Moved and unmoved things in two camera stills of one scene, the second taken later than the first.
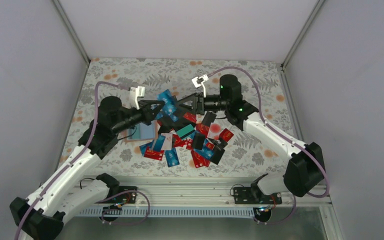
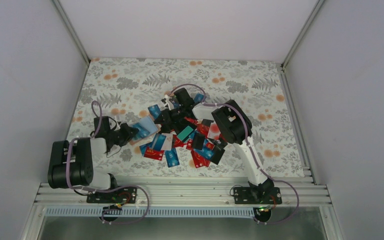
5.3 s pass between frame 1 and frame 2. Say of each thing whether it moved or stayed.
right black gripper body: moved
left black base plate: stayed
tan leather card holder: stayed
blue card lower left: stayed
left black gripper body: moved
